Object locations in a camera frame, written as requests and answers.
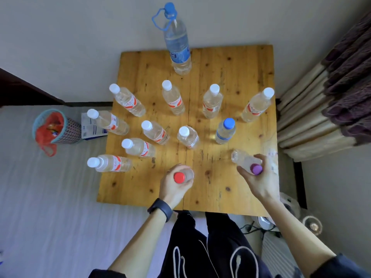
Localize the white appliance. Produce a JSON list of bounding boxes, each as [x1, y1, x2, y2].
[[280, 192, 302, 220]]

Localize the small blue-capped water bottle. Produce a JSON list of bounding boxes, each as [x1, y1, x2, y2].
[[215, 118, 236, 145]]

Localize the large blue-capped water bottle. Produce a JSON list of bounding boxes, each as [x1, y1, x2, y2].
[[151, 2, 192, 75]]

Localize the white ribbed panel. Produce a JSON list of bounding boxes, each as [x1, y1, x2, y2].
[[261, 231, 303, 278]]

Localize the dark wooden door frame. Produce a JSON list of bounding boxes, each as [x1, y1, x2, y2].
[[0, 68, 66, 107]]

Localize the red-capped clear bottle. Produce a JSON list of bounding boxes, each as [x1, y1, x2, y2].
[[173, 168, 195, 184]]

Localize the round glass lid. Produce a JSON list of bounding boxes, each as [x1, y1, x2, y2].
[[302, 215, 323, 236]]

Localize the person's left forearm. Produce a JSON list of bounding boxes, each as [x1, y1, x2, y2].
[[109, 208, 174, 275]]

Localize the black drawstring pants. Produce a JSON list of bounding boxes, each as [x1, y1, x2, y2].
[[158, 211, 290, 278]]

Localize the person's right hand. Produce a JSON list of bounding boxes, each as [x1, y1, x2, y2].
[[236, 154, 280, 203]]

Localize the person's right forearm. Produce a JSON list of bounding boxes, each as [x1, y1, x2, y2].
[[262, 197, 338, 277]]

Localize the black cable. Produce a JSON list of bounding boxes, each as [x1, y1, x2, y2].
[[240, 224, 264, 235]]

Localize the purple and beige curtain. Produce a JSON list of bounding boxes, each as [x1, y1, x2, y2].
[[277, 8, 371, 163]]

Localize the black baseboard strip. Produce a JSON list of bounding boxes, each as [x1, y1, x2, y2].
[[64, 101, 113, 108]]

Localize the teal-rimmed woven wastebasket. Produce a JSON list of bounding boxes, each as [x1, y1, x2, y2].
[[32, 109, 82, 145]]

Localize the white printed packet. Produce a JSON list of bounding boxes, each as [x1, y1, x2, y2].
[[81, 112, 108, 140]]

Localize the purple-capped clear bottle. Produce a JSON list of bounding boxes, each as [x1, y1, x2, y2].
[[231, 149, 264, 175]]

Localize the clear plastic bottle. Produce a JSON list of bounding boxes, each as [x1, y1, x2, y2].
[[266, 148, 279, 175]]

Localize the black vertical post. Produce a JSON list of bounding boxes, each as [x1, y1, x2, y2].
[[293, 160, 308, 210]]

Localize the round silver appliance base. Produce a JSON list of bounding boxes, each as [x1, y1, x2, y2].
[[257, 216, 280, 232]]

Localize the black wristband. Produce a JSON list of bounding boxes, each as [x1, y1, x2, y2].
[[147, 198, 174, 223]]

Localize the red plastic bag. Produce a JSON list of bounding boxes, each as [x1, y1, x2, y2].
[[35, 112, 65, 157]]

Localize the group of white-capped water bottles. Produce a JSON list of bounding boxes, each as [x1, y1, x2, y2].
[[87, 80, 275, 173]]

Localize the person's left hand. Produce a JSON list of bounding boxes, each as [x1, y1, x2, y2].
[[159, 163, 194, 210]]

